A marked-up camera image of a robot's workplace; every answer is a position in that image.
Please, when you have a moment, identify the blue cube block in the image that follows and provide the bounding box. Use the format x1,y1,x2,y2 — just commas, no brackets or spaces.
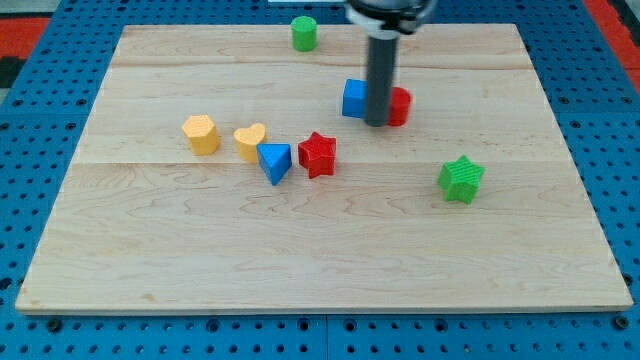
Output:
341,79,367,118

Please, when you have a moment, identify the red star block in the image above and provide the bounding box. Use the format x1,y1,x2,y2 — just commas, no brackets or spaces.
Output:
298,131,337,179

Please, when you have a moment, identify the blue triangle block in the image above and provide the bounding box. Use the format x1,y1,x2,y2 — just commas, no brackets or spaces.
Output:
257,143,292,186

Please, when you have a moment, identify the yellow heart block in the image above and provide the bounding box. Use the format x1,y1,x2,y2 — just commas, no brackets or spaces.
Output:
233,123,267,163

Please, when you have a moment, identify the light wooden board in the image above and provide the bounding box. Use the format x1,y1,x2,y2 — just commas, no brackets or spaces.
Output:
15,24,633,315

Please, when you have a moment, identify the red cylinder block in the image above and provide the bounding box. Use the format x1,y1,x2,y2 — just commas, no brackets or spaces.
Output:
388,87,412,127

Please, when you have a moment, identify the yellow hexagon block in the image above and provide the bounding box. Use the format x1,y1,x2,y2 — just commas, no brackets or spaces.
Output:
182,115,220,156

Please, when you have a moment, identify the green star block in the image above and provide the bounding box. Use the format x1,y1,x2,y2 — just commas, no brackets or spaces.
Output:
437,155,485,204

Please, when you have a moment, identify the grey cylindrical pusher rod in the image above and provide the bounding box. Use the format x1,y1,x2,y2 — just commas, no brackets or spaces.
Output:
364,37,398,127

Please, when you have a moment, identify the green cylinder block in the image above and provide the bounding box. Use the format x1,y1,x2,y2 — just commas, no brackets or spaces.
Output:
290,16,318,52

